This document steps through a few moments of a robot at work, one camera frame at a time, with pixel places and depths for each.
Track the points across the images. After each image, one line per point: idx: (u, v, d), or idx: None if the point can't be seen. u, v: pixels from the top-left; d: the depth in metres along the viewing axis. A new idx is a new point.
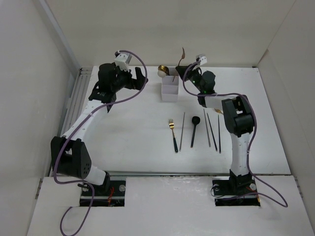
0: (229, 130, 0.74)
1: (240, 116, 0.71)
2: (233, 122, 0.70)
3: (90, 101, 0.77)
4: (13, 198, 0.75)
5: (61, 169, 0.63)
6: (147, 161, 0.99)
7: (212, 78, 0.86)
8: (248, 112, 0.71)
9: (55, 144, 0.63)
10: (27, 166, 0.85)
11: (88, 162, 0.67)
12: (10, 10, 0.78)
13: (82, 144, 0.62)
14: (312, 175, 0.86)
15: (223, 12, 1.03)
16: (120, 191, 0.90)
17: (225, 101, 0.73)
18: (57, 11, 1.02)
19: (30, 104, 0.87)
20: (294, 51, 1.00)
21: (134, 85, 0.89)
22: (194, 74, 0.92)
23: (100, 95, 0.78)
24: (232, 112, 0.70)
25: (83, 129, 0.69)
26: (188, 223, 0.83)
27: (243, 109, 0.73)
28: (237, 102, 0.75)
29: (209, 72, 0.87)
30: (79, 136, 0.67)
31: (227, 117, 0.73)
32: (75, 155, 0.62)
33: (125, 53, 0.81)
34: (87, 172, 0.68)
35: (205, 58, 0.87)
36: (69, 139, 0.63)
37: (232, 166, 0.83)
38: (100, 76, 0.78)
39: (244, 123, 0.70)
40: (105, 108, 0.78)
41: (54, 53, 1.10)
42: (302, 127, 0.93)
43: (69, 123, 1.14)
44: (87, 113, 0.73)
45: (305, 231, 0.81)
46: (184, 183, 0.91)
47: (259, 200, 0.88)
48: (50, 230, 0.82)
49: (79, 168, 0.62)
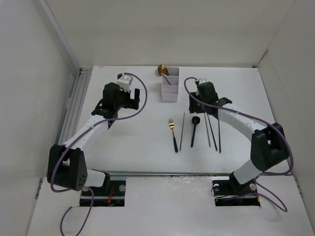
0: (256, 164, 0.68)
1: (273, 153, 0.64)
2: (264, 159, 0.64)
3: (92, 116, 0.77)
4: (13, 198, 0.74)
5: (56, 180, 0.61)
6: (147, 161, 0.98)
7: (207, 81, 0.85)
8: (282, 147, 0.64)
9: (54, 153, 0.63)
10: (27, 166, 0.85)
11: (85, 173, 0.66)
12: (10, 10, 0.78)
13: (81, 153, 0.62)
14: (312, 175, 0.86)
15: (223, 12, 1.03)
16: (120, 191, 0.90)
17: (256, 134, 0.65)
18: (57, 11, 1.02)
19: (29, 104, 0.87)
20: (294, 52, 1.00)
21: (131, 104, 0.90)
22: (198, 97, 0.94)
23: (102, 111, 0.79)
24: (264, 149, 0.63)
25: (84, 139, 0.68)
26: (188, 223, 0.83)
27: (274, 141, 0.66)
28: (267, 130, 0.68)
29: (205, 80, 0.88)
30: (80, 145, 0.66)
31: (256, 151, 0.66)
32: (72, 164, 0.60)
33: (127, 76, 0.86)
34: (82, 185, 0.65)
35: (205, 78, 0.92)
36: (69, 148, 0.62)
37: (237, 174, 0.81)
38: (104, 94, 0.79)
39: (276, 160, 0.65)
40: (107, 124, 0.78)
41: (54, 53, 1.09)
42: (302, 128, 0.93)
43: (70, 123, 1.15)
44: (88, 125, 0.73)
45: (305, 231, 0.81)
46: (184, 183, 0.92)
47: (259, 200, 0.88)
48: (50, 230, 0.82)
49: (75, 178, 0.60)
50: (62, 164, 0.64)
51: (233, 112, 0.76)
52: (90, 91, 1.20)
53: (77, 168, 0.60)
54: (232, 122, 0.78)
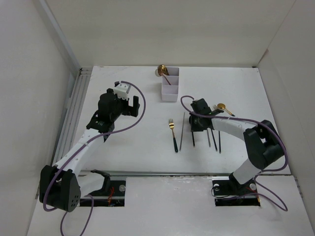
0: (255, 164, 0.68)
1: (268, 148, 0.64)
2: (260, 155, 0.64)
3: (87, 130, 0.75)
4: (13, 198, 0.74)
5: (49, 200, 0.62)
6: (147, 161, 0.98)
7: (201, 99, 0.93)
8: (276, 142, 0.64)
9: (47, 173, 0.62)
10: (27, 166, 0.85)
11: (78, 193, 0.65)
12: (10, 10, 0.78)
13: (73, 175, 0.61)
14: (312, 175, 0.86)
15: (223, 12, 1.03)
16: (120, 191, 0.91)
17: (248, 132, 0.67)
18: (57, 11, 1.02)
19: (29, 105, 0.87)
20: (294, 52, 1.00)
21: (129, 111, 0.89)
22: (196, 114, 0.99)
23: (98, 124, 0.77)
24: (258, 145, 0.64)
25: (77, 158, 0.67)
26: (188, 222, 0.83)
27: (267, 138, 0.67)
28: (259, 129, 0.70)
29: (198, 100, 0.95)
30: (74, 164, 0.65)
31: (252, 150, 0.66)
32: (64, 187, 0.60)
33: (125, 84, 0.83)
34: (76, 203, 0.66)
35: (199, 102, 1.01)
36: (61, 169, 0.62)
37: (236, 173, 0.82)
38: (100, 106, 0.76)
39: (273, 156, 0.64)
40: (102, 137, 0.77)
41: (54, 54, 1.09)
42: (302, 128, 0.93)
43: (70, 122, 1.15)
44: (82, 142, 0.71)
45: (305, 231, 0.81)
46: (184, 183, 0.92)
47: (259, 200, 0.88)
48: (50, 230, 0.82)
49: (66, 200, 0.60)
50: (56, 184, 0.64)
51: (225, 119, 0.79)
52: (90, 91, 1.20)
53: (68, 191, 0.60)
54: (227, 129, 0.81)
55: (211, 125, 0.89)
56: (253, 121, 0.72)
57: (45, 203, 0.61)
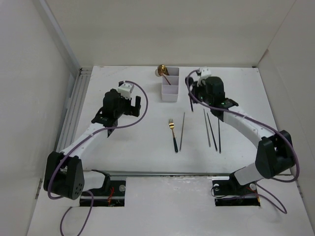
0: (260, 172, 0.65)
1: (280, 162, 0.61)
2: (270, 167, 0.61)
3: (92, 124, 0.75)
4: (13, 198, 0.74)
5: (53, 188, 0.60)
6: (147, 161, 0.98)
7: (218, 81, 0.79)
8: (289, 156, 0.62)
9: (51, 160, 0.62)
10: (27, 166, 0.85)
11: (82, 181, 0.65)
12: (10, 10, 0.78)
13: (79, 162, 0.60)
14: (312, 175, 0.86)
15: (224, 12, 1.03)
16: (120, 191, 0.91)
17: (264, 141, 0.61)
18: (58, 11, 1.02)
19: (29, 105, 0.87)
20: (295, 51, 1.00)
21: (131, 110, 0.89)
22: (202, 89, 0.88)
23: (102, 119, 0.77)
24: (271, 158, 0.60)
25: (83, 147, 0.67)
26: (188, 223, 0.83)
27: (281, 149, 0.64)
28: (274, 138, 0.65)
29: (214, 76, 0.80)
30: (78, 153, 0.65)
31: (262, 160, 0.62)
32: (69, 173, 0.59)
33: (129, 84, 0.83)
34: (79, 193, 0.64)
35: (207, 70, 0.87)
36: (66, 156, 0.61)
37: (236, 173, 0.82)
38: (104, 103, 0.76)
39: (282, 169, 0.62)
40: (106, 132, 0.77)
41: (54, 54, 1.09)
42: (302, 128, 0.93)
43: (70, 123, 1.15)
44: (88, 133, 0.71)
45: (305, 231, 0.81)
46: (184, 183, 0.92)
47: (259, 200, 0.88)
48: (50, 230, 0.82)
49: (71, 187, 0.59)
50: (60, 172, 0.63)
51: (239, 116, 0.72)
52: (90, 91, 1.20)
53: (74, 178, 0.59)
54: (236, 124, 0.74)
55: (220, 116, 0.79)
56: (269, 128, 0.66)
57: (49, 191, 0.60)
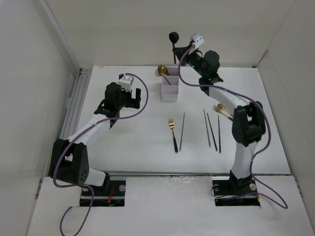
0: (236, 138, 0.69)
1: (253, 128, 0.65)
2: (243, 133, 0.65)
3: (95, 115, 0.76)
4: (13, 198, 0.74)
5: (58, 174, 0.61)
6: (147, 161, 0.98)
7: (215, 59, 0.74)
8: (260, 124, 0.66)
9: (57, 147, 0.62)
10: (27, 166, 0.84)
11: (87, 168, 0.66)
12: (10, 10, 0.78)
13: (84, 149, 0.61)
14: (312, 175, 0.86)
15: (224, 12, 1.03)
16: (120, 191, 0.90)
17: (238, 109, 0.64)
18: (58, 11, 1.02)
19: (29, 104, 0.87)
20: (294, 51, 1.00)
21: (132, 103, 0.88)
22: (191, 58, 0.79)
23: (104, 110, 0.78)
24: (244, 124, 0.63)
25: (87, 135, 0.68)
26: (188, 223, 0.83)
27: (254, 118, 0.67)
28: (249, 108, 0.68)
29: (211, 51, 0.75)
30: (82, 141, 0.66)
31: (236, 127, 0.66)
32: (75, 160, 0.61)
33: (129, 75, 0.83)
34: (84, 179, 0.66)
35: (201, 39, 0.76)
36: (72, 143, 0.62)
37: (233, 169, 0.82)
38: (107, 95, 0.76)
39: (255, 135, 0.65)
40: (109, 123, 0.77)
41: (54, 54, 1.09)
42: (302, 128, 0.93)
43: (69, 123, 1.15)
44: (92, 122, 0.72)
45: (306, 231, 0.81)
46: (184, 183, 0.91)
47: (259, 200, 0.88)
48: (49, 230, 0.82)
49: (77, 173, 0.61)
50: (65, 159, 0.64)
51: (221, 90, 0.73)
52: (90, 91, 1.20)
53: (79, 164, 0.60)
54: (219, 98, 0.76)
55: (206, 91, 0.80)
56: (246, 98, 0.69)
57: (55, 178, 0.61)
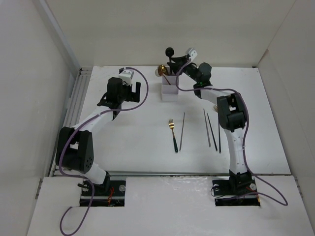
0: (222, 125, 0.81)
1: (233, 113, 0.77)
2: (225, 118, 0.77)
3: (98, 106, 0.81)
4: (13, 197, 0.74)
5: (65, 161, 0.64)
6: (147, 161, 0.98)
7: (208, 70, 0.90)
8: (240, 110, 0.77)
9: (64, 135, 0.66)
10: (28, 166, 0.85)
11: (92, 156, 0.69)
12: (10, 10, 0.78)
13: (89, 134, 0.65)
14: (312, 175, 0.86)
15: (223, 12, 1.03)
16: (120, 191, 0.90)
17: (220, 99, 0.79)
18: (58, 11, 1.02)
19: (30, 104, 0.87)
20: (294, 51, 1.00)
21: (132, 97, 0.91)
22: (187, 68, 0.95)
23: (107, 103, 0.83)
24: (225, 109, 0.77)
25: (92, 124, 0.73)
26: (188, 223, 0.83)
27: (236, 106, 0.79)
28: (231, 99, 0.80)
29: (206, 63, 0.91)
30: (88, 129, 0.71)
31: (220, 113, 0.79)
32: (81, 145, 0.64)
33: (129, 70, 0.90)
34: (89, 167, 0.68)
35: (195, 52, 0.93)
36: (77, 130, 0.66)
37: (231, 165, 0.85)
38: (109, 88, 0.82)
39: (236, 120, 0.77)
40: (111, 114, 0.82)
41: (54, 54, 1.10)
42: (302, 127, 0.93)
43: (70, 122, 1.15)
44: (95, 113, 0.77)
45: (306, 231, 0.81)
46: (184, 183, 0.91)
47: (259, 200, 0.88)
48: (49, 230, 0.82)
49: (82, 158, 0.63)
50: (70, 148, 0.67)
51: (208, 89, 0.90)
52: (90, 91, 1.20)
53: (85, 149, 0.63)
54: (210, 99, 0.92)
55: (199, 95, 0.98)
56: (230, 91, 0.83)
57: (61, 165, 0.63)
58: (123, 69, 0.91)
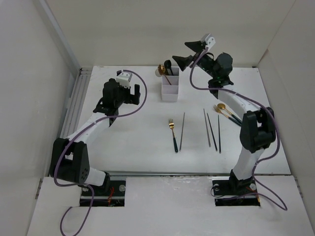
0: (243, 143, 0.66)
1: (261, 133, 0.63)
2: (251, 139, 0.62)
3: (94, 113, 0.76)
4: (13, 198, 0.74)
5: (59, 173, 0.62)
6: (147, 161, 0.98)
7: (229, 61, 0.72)
8: (269, 131, 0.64)
9: (57, 145, 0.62)
10: (27, 166, 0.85)
11: (87, 166, 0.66)
12: (10, 10, 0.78)
13: (85, 146, 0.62)
14: (312, 175, 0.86)
15: (223, 12, 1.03)
16: (120, 191, 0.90)
17: (248, 114, 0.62)
18: (58, 11, 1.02)
19: (30, 105, 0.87)
20: (295, 51, 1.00)
21: (131, 100, 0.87)
22: (203, 60, 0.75)
23: (104, 109, 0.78)
24: (253, 129, 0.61)
25: (87, 133, 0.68)
26: (188, 223, 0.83)
27: (264, 124, 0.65)
28: (259, 113, 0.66)
29: (225, 54, 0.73)
30: (83, 140, 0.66)
31: (245, 132, 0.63)
32: (76, 158, 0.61)
33: (127, 72, 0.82)
34: (84, 177, 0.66)
35: (212, 40, 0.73)
36: (72, 141, 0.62)
37: (236, 170, 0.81)
38: (104, 93, 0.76)
39: (262, 141, 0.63)
40: (108, 121, 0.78)
41: (54, 54, 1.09)
42: (302, 128, 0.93)
43: (70, 122, 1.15)
44: (90, 121, 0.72)
45: (305, 231, 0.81)
46: (184, 183, 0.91)
47: (259, 200, 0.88)
48: (49, 230, 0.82)
49: (78, 171, 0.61)
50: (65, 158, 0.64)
51: (231, 93, 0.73)
52: (89, 91, 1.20)
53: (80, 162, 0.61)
54: (230, 103, 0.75)
55: (215, 94, 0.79)
56: (257, 103, 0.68)
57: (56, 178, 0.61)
58: (120, 71, 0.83)
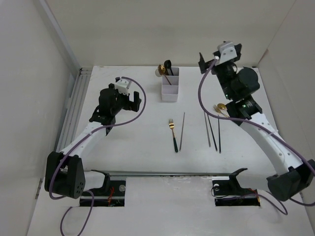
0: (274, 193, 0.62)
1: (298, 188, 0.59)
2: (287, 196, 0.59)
3: (90, 123, 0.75)
4: (13, 198, 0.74)
5: (54, 187, 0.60)
6: (147, 161, 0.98)
7: (254, 81, 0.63)
8: (307, 183, 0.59)
9: (52, 160, 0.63)
10: (27, 166, 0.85)
11: (83, 181, 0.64)
12: (10, 10, 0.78)
13: (79, 160, 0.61)
14: None
15: (223, 11, 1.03)
16: (120, 191, 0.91)
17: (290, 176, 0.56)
18: (58, 11, 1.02)
19: (30, 105, 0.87)
20: (295, 51, 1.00)
21: (130, 106, 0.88)
22: (220, 70, 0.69)
23: (100, 117, 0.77)
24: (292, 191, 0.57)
25: (82, 146, 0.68)
26: (188, 222, 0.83)
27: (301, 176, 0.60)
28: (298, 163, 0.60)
29: (250, 70, 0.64)
30: (78, 153, 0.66)
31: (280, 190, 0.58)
32: (71, 171, 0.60)
33: (126, 79, 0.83)
34: (80, 192, 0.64)
35: (231, 48, 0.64)
36: (66, 156, 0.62)
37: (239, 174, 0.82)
38: (101, 102, 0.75)
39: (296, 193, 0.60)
40: (105, 130, 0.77)
41: (54, 54, 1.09)
42: (302, 128, 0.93)
43: (70, 123, 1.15)
44: (86, 132, 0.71)
45: (305, 231, 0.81)
46: (184, 183, 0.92)
47: (259, 200, 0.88)
48: (49, 230, 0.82)
49: (72, 185, 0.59)
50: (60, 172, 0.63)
51: (265, 132, 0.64)
52: (89, 91, 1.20)
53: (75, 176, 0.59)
54: (259, 140, 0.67)
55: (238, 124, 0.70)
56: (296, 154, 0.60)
57: (50, 191, 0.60)
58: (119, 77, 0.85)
